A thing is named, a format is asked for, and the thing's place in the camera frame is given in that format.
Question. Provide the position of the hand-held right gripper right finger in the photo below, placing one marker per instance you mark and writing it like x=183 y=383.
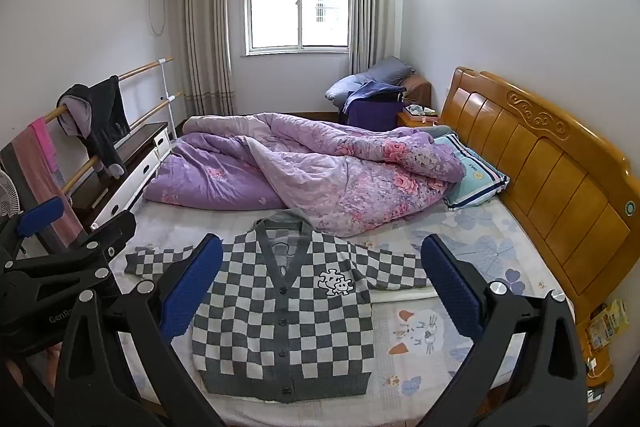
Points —
x=452 y=287

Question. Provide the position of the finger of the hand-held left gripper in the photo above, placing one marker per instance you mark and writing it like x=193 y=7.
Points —
x=112 y=227
x=42 y=213

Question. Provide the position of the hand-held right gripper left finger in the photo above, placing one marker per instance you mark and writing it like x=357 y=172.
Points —
x=192 y=292

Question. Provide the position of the grey white checkered cardigan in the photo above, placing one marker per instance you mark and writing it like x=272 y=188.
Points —
x=280 y=307

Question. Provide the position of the grey pink striped towel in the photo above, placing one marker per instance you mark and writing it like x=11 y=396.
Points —
x=47 y=202

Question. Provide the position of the white electric fan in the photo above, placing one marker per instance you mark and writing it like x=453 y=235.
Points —
x=9 y=194

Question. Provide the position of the white dresser with dark top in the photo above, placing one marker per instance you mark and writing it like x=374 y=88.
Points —
x=135 y=172

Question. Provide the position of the leaf printed bed sheet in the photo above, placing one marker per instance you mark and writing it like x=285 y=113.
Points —
x=475 y=227

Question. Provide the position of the bright pink cloth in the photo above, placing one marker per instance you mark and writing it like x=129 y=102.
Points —
x=42 y=142

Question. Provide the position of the black hooded jacket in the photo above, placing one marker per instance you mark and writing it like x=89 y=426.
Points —
x=107 y=117

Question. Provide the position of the blue striped pillow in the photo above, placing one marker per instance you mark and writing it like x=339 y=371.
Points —
x=475 y=177

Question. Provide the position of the wooden bed headboard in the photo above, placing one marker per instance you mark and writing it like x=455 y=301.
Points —
x=550 y=167

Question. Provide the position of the yellow packet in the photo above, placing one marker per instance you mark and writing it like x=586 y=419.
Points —
x=607 y=322

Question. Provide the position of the wooden barre rack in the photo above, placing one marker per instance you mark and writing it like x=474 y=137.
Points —
x=145 y=68

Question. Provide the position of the wooden nightstand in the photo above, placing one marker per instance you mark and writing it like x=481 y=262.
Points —
x=415 y=119

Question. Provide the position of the purple floral quilt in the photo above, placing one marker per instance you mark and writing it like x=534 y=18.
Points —
x=325 y=167

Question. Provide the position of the dark purple cloth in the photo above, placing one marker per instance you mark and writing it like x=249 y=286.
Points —
x=375 y=112

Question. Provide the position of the brown armchair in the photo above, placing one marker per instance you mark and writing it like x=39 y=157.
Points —
x=419 y=89

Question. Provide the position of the grey striped curtain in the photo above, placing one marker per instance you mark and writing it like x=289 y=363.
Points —
x=205 y=32
x=370 y=7

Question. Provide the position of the grey blue pillow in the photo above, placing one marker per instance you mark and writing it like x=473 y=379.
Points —
x=385 y=69
x=342 y=89

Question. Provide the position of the white framed window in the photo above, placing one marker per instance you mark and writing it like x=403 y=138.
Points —
x=300 y=2

